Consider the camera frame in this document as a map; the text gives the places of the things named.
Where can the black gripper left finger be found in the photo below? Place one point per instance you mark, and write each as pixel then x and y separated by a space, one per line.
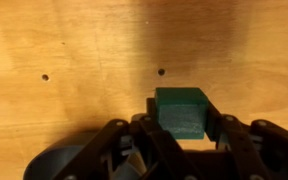
pixel 104 155

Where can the green block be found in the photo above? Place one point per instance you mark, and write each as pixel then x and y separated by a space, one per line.
pixel 182 111

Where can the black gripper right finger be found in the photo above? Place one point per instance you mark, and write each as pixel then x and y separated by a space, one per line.
pixel 259 150

